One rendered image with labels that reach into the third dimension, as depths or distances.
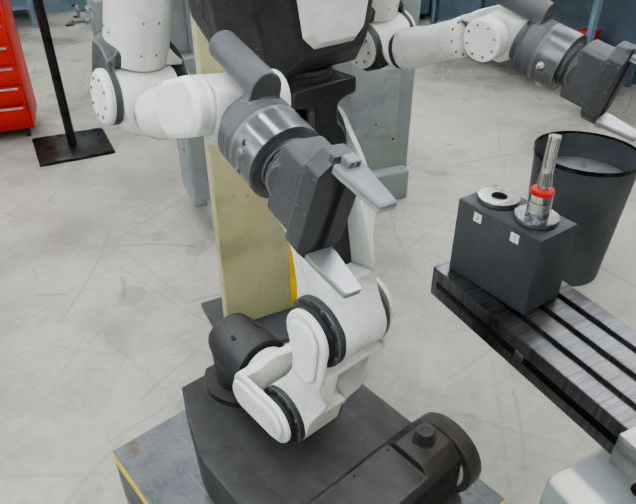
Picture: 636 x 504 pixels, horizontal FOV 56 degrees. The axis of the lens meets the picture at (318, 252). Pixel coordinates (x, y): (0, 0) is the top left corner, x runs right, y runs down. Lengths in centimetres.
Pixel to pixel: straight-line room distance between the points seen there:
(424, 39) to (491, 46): 16
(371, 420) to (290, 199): 105
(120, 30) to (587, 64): 65
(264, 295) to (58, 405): 91
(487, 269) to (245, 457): 70
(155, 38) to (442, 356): 199
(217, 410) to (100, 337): 128
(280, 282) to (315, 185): 210
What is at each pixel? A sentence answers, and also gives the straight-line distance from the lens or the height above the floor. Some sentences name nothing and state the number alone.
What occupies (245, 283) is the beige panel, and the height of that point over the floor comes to 24.
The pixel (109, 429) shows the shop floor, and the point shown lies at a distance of 240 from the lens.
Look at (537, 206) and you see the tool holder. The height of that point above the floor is 116.
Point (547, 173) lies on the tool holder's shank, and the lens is 126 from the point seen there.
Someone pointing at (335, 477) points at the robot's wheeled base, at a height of 57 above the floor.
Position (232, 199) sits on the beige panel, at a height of 65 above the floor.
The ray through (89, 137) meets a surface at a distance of 479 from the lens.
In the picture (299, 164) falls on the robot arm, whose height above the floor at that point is 151.
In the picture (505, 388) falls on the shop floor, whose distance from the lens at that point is 252.
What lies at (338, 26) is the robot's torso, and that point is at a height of 154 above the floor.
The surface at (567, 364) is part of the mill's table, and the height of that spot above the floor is 93.
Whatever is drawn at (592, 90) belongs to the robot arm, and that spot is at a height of 146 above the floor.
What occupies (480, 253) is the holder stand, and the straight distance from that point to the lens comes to 137.
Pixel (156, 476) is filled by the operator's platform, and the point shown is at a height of 40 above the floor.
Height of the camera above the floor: 174
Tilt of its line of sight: 33 degrees down
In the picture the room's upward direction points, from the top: straight up
